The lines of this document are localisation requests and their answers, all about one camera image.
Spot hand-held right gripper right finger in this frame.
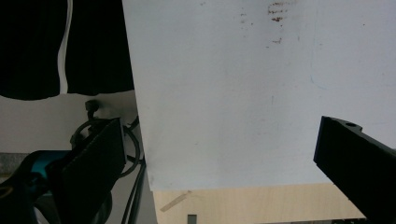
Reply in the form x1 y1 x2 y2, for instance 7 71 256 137
313 115 396 224

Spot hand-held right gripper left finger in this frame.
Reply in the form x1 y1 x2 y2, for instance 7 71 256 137
46 117 127 224

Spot white cord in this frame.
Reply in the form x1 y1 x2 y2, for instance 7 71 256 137
57 0 75 95

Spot teal and black clamp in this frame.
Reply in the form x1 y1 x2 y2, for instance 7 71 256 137
0 149 73 224

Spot straight black cable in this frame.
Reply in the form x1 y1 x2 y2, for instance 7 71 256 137
120 158 148 224

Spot black curtain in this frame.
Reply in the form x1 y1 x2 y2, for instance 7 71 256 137
0 0 135 101

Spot strip of clear tape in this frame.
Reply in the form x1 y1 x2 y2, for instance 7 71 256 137
160 189 192 213

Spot looped black cable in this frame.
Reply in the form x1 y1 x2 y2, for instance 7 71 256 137
70 99 142 179

